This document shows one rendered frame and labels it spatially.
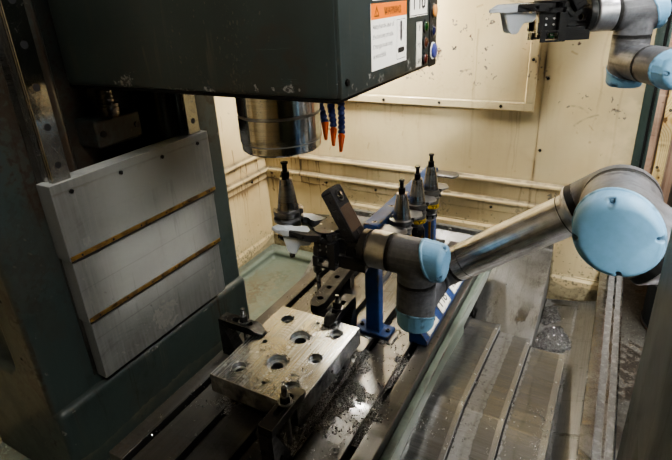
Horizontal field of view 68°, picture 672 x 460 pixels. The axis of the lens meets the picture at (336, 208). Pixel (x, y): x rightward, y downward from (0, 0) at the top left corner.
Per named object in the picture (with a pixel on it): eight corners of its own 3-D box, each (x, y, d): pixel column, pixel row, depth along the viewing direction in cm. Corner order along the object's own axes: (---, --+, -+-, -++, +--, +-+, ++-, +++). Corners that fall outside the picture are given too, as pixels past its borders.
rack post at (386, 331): (395, 329, 137) (395, 232, 126) (387, 341, 133) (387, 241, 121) (362, 320, 142) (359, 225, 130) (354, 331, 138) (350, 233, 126)
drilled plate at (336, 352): (360, 343, 126) (359, 327, 124) (298, 426, 103) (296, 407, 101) (284, 320, 137) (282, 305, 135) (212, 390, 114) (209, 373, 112)
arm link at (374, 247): (382, 242, 92) (399, 225, 99) (359, 238, 95) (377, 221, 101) (382, 277, 95) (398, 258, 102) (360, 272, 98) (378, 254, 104)
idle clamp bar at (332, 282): (357, 280, 162) (356, 262, 159) (323, 327, 140) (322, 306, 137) (343, 277, 164) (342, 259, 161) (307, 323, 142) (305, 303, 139)
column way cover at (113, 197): (231, 287, 161) (207, 130, 141) (106, 383, 123) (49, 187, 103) (219, 284, 163) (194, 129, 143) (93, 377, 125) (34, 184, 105)
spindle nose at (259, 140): (268, 133, 110) (262, 77, 105) (335, 138, 104) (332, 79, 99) (225, 155, 97) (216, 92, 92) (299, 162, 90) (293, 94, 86)
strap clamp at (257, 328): (271, 359, 128) (265, 310, 122) (264, 368, 126) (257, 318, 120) (231, 345, 134) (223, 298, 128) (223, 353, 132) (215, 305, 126)
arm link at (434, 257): (438, 295, 91) (440, 254, 87) (382, 282, 96) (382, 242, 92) (451, 275, 97) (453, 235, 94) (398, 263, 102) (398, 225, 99)
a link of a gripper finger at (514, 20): (492, 36, 104) (536, 34, 104) (494, 5, 102) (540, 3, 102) (487, 35, 107) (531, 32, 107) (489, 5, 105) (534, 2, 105)
